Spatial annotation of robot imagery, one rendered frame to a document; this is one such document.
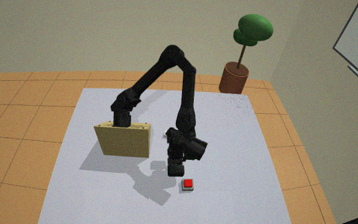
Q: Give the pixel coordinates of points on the red button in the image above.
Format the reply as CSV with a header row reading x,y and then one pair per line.
x,y
187,184

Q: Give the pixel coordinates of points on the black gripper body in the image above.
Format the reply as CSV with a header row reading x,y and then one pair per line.
x,y
175,169

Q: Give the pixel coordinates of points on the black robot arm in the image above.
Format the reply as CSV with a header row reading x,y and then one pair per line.
x,y
185,136

